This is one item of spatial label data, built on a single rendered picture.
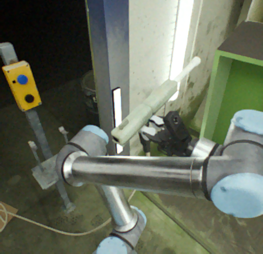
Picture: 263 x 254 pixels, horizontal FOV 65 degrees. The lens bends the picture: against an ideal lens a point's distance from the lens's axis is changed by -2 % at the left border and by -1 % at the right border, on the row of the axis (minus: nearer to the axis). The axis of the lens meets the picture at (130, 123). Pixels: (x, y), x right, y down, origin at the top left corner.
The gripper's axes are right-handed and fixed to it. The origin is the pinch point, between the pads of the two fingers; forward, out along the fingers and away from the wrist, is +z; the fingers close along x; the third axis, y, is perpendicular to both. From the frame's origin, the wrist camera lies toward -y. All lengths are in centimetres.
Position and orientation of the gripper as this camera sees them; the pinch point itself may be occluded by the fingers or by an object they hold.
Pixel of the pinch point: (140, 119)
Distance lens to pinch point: 69.8
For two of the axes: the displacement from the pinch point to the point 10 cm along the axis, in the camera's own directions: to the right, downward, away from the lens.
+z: -7.7, -3.9, 5.1
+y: 1.6, 6.5, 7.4
